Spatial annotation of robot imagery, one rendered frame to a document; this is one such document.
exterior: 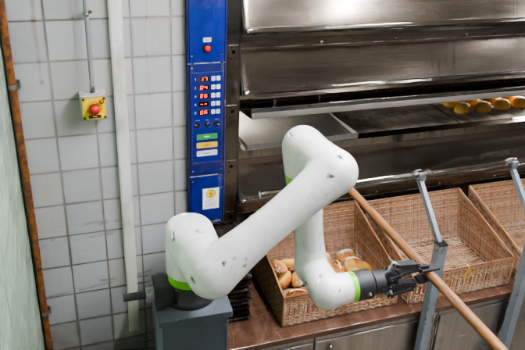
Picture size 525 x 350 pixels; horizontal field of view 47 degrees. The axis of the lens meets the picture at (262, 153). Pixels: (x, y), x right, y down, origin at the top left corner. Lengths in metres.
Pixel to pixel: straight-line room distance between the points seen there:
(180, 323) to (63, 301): 1.27
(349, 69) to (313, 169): 1.23
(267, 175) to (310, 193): 1.27
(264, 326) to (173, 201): 0.66
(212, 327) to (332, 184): 0.55
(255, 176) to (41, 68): 1.03
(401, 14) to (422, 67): 0.29
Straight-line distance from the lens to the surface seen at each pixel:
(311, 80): 2.65
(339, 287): 1.83
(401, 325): 2.85
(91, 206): 2.67
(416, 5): 2.82
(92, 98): 2.39
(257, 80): 2.57
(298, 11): 2.56
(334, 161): 1.54
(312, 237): 1.84
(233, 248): 1.51
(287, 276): 2.80
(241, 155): 2.69
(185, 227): 1.63
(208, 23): 2.42
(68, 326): 3.02
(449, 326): 3.03
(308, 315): 2.66
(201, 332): 1.78
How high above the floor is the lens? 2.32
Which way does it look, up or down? 25 degrees down
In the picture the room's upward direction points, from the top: 3 degrees clockwise
